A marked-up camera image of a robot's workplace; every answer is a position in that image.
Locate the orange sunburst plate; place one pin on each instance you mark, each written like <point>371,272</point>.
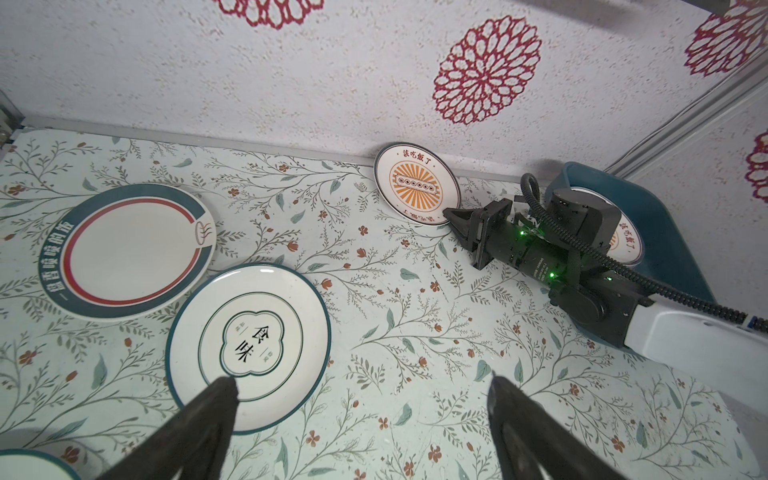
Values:
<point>625,246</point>
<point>416,183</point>

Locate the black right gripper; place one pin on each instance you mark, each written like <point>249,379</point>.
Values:
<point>598,300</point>

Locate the teal plastic bin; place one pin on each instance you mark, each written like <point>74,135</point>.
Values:
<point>666,256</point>

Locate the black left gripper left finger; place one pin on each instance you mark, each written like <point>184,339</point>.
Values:
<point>192,444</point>

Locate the orange sunburst plate back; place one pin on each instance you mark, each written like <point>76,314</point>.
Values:
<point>416,183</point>

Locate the green rim plate front left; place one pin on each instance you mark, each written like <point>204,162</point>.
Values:
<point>33,465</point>

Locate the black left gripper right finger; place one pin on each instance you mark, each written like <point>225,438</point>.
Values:
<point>530,444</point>

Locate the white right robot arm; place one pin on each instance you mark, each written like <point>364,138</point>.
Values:
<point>730,357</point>

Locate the white plate clover motif back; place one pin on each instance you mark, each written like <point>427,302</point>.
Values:
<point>263,325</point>

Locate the green red rim plate left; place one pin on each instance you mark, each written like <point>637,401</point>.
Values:
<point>127,252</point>

